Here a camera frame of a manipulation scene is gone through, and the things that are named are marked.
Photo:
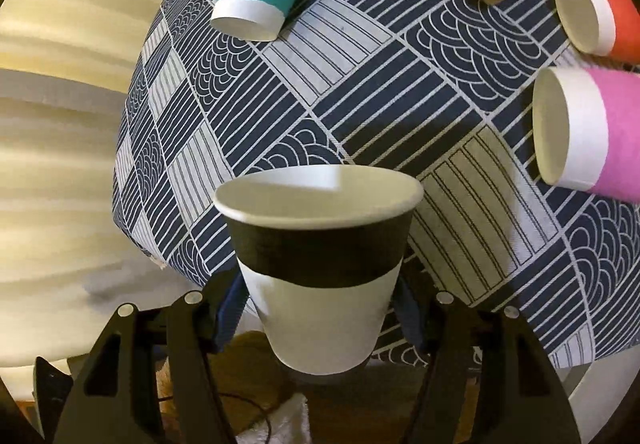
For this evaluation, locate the red banded paper cup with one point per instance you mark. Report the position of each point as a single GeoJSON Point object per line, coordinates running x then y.
{"type": "Point", "coordinates": [605, 28]}

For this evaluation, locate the white fluffy towel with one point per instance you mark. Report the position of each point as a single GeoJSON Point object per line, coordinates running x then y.
{"type": "Point", "coordinates": [288, 424]}

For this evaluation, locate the navy patterned tablecloth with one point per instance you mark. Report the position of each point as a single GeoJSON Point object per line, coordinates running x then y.
{"type": "Point", "coordinates": [438, 89]}

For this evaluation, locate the pink banded paper cup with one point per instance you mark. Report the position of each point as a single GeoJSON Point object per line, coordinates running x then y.
{"type": "Point", "coordinates": [586, 130]}

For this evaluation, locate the cream curtain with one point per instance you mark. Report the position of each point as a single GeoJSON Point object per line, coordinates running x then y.
{"type": "Point", "coordinates": [65, 71]}

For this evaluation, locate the black and white paper cup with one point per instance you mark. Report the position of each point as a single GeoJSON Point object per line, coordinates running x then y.
{"type": "Point", "coordinates": [320, 249]}

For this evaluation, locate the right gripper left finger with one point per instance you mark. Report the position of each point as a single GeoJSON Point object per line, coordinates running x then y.
{"type": "Point", "coordinates": [115, 400]}

